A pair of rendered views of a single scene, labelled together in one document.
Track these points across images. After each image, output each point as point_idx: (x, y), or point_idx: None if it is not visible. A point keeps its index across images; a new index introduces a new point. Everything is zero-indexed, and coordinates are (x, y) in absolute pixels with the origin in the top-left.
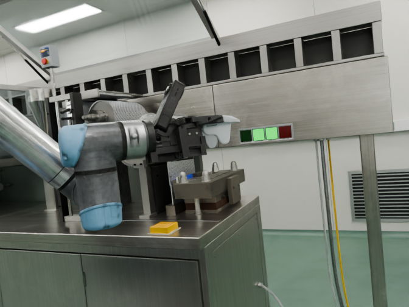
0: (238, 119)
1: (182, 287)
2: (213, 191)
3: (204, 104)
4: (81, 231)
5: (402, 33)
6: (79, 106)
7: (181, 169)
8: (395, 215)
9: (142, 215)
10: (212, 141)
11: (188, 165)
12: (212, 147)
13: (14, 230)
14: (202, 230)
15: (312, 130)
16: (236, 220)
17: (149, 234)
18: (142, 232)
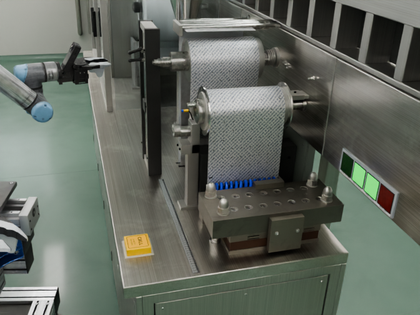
0: (4, 249)
1: (132, 312)
2: (220, 232)
3: (324, 81)
4: (115, 190)
5: None
6: (154, 45)
7: (240, 169)
8: None
9: (178, 202)
10: (10, 247)
11: (263, 165)
12: (9, 252)
13: (105, 148)
14: (150, 277)
15: (418, 226)
16: (242, 279)
17: (122, 242)
18: (125, 235)
